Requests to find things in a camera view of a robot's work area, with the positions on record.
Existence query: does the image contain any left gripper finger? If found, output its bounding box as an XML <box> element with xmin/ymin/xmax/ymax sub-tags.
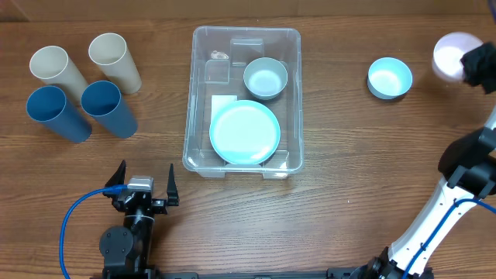
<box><xmin>105</xmin><ymin>160</ymin><xmax>126</xmax><ymax>188</ymax></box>
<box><xmin>167</xmin><ymin>164</ymin><xmax>180</xmax><ymax>206</ymax></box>

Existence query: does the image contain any pink bowl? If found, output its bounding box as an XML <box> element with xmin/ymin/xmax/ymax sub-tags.
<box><xmin>432</xmin><ymin>32</ymin><xmax>483</xmax><ymax>82</ymax></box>

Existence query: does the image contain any blue cup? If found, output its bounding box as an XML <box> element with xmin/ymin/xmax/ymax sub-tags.
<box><xmin>81</xmin><ymin>81</ymin><xmax>138</xmax><ymax>139</ymax></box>
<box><xmin>26</xmin><ymin>85</ymin><xmax>92</xmax><ymax>143</ymax></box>

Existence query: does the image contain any light blue bowl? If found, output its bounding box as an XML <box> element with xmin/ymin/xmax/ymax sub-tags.
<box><xmin>367</xmin><ymin>57</ymin><xmax>413</xmax><ymax>100</ymax></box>

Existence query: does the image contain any light blue plate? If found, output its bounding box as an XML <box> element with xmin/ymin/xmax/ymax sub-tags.
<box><xmin>209</xmin><ymin>100</ymin><xmax>281</xmax><ymax>165</ymax></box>

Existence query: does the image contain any grey bowl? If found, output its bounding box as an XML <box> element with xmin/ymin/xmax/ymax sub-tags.
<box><xmin>243</xmin><ymin>57</ymin><xmax>288</xmax><ymax>100</ymax></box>

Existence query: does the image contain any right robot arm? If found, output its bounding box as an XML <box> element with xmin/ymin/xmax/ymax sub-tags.
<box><xmin>350</xmin><ymin>112</ymin><xmax>495</xmax><ymax>279</ymax></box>

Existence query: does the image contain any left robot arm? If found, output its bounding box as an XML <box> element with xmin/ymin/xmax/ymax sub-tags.
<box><xmin>99</xmin><ymin>161</ymin><xmax>179</xmax><ymax>279</ymax></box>

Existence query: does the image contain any clear plastic storage bin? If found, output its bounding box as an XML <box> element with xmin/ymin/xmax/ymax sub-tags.
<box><xmin>182</xmin><ymin>26</ymin><xmax>304</xmax><ymax>179</ymax></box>

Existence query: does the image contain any beige cup back right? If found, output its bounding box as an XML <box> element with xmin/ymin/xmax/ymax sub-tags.
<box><xmin>88</xmin><ymin>33</ymin><xmax>142</xmax><ymax>95</ymax></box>

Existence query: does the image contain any beige cup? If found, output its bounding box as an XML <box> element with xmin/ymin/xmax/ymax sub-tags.
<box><xmin>88</xmin><ymin>33</ymin><xmax>142</xmax><ymax>95</ymax></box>
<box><xmin>29</xmin><ymin>46</ymin><xmax>88</xmax><ymax>105</ymax></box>

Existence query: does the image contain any beige cup far left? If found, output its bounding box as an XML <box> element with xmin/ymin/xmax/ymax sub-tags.
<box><xmin>29</xmin><ymin>46</ymin><xmax>88</xmax><ymax>105</ymax></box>

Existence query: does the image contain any left blue cable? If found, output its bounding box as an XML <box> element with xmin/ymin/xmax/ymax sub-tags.
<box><xmin>58</xmin><ymin>184</ymin><xmax>129</xmax><ymax>279</ymax></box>

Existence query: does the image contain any blue cable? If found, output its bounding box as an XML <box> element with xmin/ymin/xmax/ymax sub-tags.
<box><xmin>401</xmin><ymin>198</ymin><xmax>496</xmax><ymax>279</ymax></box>
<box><xmin>58</xmin><ymin>184</ymin><xmax>129</xmax><ymax>279</ymax></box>

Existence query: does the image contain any right blue cable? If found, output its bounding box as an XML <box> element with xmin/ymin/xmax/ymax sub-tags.
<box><xmin>401</xmin><ymin>198</ymin><xmax>496</xmax><ymax>279</ymax></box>

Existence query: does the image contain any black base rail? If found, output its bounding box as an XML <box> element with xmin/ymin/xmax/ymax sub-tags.
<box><xmin>91</xmin><ymin>267</ymin><xmax>435</xmax><ymax>279</ymax></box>

